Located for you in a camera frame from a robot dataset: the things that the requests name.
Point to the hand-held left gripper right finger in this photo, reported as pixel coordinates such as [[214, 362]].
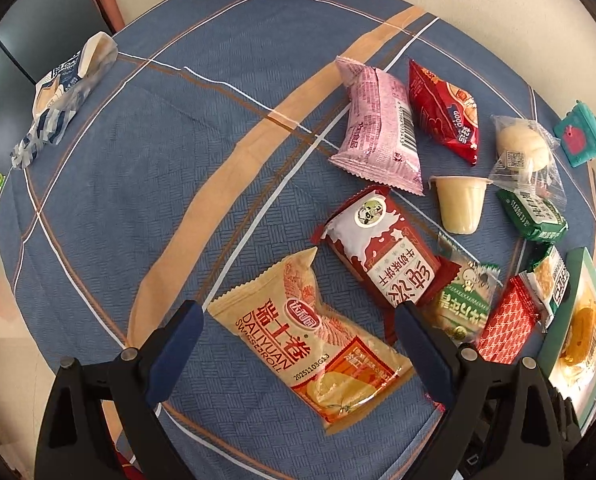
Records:
[[423, 355]]

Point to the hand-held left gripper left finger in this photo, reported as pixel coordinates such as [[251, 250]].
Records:
[[178, 350]]

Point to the green mushroom cracker packet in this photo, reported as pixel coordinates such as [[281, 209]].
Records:
[[463, 295]]

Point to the red patterned snack packet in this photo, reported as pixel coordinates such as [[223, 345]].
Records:
[[505, 320]]

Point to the tan swiss roll packet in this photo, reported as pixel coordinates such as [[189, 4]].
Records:
[[288, 320]]

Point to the red white biscuit packet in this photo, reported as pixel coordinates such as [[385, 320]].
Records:
[[378, 240]]

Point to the white box with green rim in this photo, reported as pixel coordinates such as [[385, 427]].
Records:
[[548, 355]]

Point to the green white corn snack packet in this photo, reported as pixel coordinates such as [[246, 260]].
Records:
[[550, 275]]

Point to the pale yellow jelly cup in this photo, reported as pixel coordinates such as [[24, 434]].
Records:
[[458, 205]]

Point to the yellow cake packet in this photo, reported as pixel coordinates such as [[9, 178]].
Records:
[[585, 325]]

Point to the dark green snack packet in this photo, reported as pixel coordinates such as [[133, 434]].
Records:
[[533, 212]]

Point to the blue plaid tablecloth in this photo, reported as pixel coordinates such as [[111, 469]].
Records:
[[178, 160]]

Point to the clear packet with white bun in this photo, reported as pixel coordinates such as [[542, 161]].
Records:
[[520, 145]]

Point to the pink snack packet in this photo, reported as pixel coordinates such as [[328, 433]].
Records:
[[378, 125]]

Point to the red glossy snack packet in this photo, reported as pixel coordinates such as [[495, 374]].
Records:
[[443, 110]]

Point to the teal toy box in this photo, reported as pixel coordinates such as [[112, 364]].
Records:
[[578, 135]]

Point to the blue white paper bag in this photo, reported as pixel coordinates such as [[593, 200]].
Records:
[[58, 95]]

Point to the dark blue cabinet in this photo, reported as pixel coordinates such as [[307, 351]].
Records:
[[38, 25]]

